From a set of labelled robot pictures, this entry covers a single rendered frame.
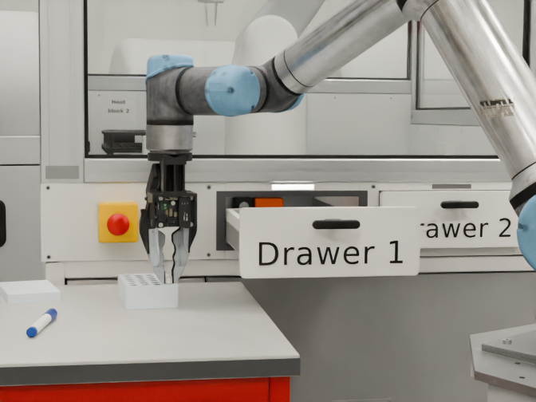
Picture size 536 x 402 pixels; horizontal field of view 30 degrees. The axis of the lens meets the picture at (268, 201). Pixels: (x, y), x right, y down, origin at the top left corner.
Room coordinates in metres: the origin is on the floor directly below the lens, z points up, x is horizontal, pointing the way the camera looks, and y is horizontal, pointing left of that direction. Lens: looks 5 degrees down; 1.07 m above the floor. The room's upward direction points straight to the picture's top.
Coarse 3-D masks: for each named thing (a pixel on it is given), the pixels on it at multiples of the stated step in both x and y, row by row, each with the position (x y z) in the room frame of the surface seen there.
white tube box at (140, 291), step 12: (120, 276) 1.68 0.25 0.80; (132, 276) 1.68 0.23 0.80; (144, 276) 1.68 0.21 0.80; (156, 276) 1.68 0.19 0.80; (120, 288) 1.66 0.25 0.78; (132, 288) 1.58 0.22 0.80; (144, 288) 1.59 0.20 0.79; (156, 288) 1.59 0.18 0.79; (168, 288) 1.60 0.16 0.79; (120, 300) 1.66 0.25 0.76; (132, 300) 1.58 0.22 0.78; (144, 300) 1.59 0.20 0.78; (156, 300) 1.59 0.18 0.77; (168, 300) 1.60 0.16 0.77
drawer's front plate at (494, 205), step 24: (384, 192) 1.91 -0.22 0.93; (408, 192) 1.92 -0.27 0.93; (432, 192) 1.92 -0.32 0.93; (456, 192) 1.93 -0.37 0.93; (480, 192) 1.94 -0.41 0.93; (504, 192) 1.95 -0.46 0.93; (432, 216) 1.92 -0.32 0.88; (456, 216) 1.93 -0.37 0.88; (480, 216) 1.94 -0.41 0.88; (504, 216) 1.95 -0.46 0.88; (432, 240) 1.92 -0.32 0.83; (456, 240) 1.93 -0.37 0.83; (480, 240) 1.94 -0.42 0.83; (504, 240) 1.95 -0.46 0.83
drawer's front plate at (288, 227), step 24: (240, 216) 1.54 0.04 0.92; (264, 216) 1.55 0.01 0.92; (288, 216) 1.55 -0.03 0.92; (312, 216) 1.56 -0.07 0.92; (336, 216) 1.57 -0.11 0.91; (360, 216) 1.57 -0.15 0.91; (384, 216) 1.58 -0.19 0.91; (408, 216) 1.58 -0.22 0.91; (240, 240) 1.54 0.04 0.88; (264, 240) 1.55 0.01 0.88; (288, 240) 1.55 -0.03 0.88; (312, 240) 1.56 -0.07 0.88; (336, 240) 1.57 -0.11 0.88; (360, 240) 1.57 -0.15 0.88; (384, 240) 1.58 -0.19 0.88; (408, 240) 1.58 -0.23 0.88; (240, 264) 1.54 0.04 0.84; (288, 264) 1.55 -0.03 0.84; (312, 264) 1.56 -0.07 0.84; (336, 264) 1.57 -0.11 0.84; (360, 264) 1.57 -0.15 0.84; (384, 264) 1.58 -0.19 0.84; (408, 264) 1.58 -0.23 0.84
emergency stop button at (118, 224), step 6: (114, 216) 1.77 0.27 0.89; (120, 216) 1.78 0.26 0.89; (108, 222) 1.77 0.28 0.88; (114, 222) 1.77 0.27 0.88; (120, 222) 1.77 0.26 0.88; (126, 222) 1.78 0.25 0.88; (108, 228) 1.77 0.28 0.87; (114, 228) 1.77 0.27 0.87; (120, 228) 1.77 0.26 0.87; (126, 228) 1.78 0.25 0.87; (114, 234) 1.78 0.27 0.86; (120, 234) 1.78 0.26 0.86
